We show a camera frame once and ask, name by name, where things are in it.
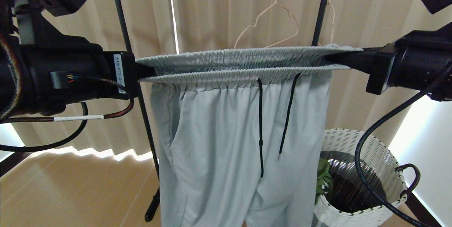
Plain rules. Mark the green garment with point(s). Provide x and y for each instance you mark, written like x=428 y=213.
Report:
x=324 y=181

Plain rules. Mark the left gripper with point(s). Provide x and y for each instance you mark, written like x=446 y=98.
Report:
x=81 y=71

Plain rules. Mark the pale grey shorts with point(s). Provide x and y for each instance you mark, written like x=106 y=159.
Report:
x=212 y=149

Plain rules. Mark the white laundry basket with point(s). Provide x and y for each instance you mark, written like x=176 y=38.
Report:
x=353 y=138

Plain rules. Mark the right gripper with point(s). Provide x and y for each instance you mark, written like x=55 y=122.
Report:
x=416 y=64

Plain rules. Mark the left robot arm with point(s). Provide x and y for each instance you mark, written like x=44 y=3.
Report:
x=7 y=78

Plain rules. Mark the beige curtain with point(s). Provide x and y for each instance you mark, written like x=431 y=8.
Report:
x=219 y=15

